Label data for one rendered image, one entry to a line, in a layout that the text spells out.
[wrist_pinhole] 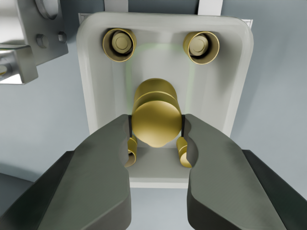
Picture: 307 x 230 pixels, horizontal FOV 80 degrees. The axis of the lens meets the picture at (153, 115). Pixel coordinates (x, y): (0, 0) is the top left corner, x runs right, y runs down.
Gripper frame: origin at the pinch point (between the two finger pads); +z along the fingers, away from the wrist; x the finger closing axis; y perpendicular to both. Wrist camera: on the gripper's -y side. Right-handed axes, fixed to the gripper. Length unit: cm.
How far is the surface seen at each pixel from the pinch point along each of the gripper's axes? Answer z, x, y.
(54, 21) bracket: 8.4, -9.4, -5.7
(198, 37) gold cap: 13.1, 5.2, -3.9
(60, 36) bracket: 8.6, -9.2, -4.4
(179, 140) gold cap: 14.1, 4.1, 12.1
